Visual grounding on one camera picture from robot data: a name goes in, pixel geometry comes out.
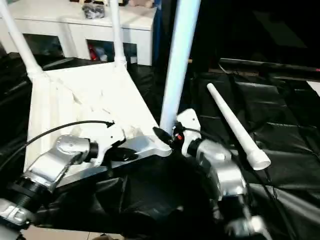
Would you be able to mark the small yellow tag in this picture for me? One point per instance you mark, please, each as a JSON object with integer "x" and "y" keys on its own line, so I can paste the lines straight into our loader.
{"x": 190, "y": 60}

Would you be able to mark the pink soft object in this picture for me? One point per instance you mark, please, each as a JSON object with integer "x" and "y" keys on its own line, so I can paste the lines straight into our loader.
{"x": 142, "y": 3}

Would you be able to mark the dark bundle on cabinet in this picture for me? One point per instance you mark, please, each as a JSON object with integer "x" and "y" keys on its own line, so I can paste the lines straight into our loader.
{"x": 93, "y": 11}

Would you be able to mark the white plastic table top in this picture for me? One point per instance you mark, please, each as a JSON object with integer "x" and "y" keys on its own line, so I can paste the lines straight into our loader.
{"x": 85, "y": 105}

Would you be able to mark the red bottle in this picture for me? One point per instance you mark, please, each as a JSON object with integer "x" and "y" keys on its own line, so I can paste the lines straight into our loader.
{"x": 92, "y": 52}

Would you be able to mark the white cabinet with glass doors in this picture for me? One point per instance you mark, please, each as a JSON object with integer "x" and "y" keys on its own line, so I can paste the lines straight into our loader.
{"x": 60, "y": 22}

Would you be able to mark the black bar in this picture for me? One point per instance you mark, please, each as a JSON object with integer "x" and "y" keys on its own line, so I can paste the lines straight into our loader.
{"x": 275, "y": 67}

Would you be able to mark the black plastic mat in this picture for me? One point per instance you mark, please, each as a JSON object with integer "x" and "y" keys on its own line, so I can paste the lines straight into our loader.
{"x": 280, "y": 130}

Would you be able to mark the white plastic table leg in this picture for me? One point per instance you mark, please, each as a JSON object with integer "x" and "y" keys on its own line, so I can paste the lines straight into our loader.
{"x": 117, "y": 35}
{"x": 177, "y": 60}
{"x": 22, "y": 45}
{"x": 235, "y": 125}

